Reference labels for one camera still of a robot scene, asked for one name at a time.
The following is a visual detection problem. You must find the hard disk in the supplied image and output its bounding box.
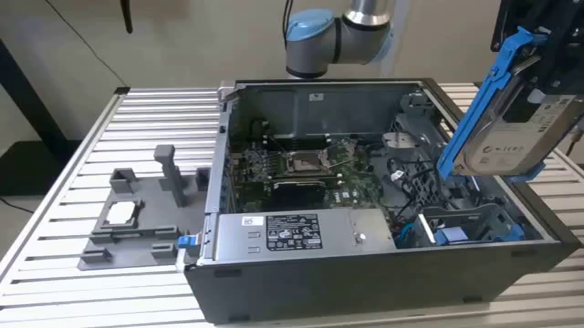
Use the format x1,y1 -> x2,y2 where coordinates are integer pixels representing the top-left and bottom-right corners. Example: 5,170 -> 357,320
435,26 -> 584,185

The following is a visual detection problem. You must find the metal disk bay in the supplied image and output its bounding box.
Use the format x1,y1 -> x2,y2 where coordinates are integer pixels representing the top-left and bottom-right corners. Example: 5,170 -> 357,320
418,200 -> 528,246

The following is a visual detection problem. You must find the empty blue disk carrier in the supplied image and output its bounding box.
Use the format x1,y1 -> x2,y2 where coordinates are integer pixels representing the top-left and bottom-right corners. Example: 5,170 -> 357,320
433,228 -> 467,245

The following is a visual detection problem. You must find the black RAM slot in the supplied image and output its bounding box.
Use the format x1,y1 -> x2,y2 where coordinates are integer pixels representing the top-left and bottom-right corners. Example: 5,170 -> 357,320
272,176 -> 343,183
272,172 -> 341,178

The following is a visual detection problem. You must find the grey metal drive cage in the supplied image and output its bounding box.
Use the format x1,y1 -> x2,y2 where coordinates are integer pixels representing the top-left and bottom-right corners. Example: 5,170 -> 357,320
381,112 -> 450,206

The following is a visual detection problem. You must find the green Dell motherboard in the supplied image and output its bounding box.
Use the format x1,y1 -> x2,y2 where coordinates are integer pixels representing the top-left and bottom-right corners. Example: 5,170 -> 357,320
227,136 -> 393,215

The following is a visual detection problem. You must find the CPU socket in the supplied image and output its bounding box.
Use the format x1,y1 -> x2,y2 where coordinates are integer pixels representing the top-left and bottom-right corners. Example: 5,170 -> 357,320
284,150 -> 330,176

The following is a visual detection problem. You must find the black plastic component block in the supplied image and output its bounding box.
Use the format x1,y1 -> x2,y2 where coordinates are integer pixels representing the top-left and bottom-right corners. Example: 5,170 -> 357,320
271,180 -> 327,210

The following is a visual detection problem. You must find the silver power supply unit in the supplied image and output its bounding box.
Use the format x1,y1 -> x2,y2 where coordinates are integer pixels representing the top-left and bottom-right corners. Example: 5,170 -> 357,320
214,208 -> 397,264

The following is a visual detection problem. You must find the dark grey open PC case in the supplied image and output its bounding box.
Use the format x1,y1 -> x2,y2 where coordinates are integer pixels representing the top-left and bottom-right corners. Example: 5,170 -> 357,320
175,77 -> 582,325

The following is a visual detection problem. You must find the blue case latch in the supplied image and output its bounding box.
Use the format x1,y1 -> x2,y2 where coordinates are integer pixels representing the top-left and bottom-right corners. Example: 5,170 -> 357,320
175,234 -> 202,251

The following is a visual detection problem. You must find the grey parts rack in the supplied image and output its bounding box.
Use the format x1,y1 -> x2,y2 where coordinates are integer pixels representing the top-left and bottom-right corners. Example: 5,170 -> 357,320
77,144 -> 214,273

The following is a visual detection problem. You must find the silver CPU plate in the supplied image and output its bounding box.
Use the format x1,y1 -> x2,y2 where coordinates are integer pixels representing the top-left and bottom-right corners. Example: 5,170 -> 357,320
105,201 -> 137,225

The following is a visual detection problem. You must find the black monitor stand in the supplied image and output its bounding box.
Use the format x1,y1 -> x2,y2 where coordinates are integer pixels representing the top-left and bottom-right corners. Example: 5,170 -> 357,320
0,39 -> 81,198

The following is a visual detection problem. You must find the black wire with power connector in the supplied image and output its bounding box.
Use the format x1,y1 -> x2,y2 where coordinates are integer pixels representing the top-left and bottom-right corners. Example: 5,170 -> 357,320
385,156 -> 435,193

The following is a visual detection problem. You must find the blue data wire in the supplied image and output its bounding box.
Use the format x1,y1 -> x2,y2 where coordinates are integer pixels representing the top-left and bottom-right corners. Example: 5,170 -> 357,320
395,220 -> 414,242

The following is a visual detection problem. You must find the black hanging strap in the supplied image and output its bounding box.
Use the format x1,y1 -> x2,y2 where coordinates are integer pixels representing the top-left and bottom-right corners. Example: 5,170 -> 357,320
119,0 -> 135,34

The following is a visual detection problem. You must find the thin black room cable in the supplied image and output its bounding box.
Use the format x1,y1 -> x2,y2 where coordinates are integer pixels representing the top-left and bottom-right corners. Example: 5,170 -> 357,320
42,0 -> 128,90

